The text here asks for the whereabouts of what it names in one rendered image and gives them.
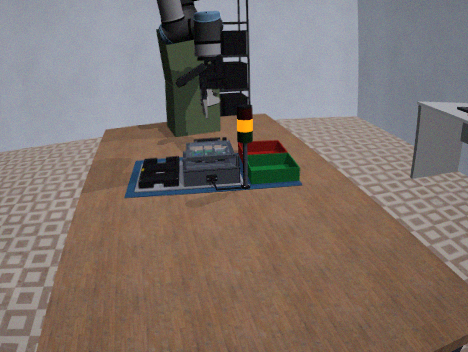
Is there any red bin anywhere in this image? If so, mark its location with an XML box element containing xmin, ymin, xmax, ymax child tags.
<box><xmin>238</xmin><ymin>140</ymin><xmax>288</xmax><ymax>163</ymax></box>

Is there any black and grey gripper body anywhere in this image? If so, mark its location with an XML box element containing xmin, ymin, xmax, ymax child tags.
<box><xmin>197</xmin><ymin>56</ymin><xmax>224</xmax><ymax>89</ymax></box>

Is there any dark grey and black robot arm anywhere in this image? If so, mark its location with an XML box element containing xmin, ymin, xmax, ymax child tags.
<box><xmin>157</xmin><ymin>0</ymin><xmax>224</xmax><ymax>87</ymax></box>

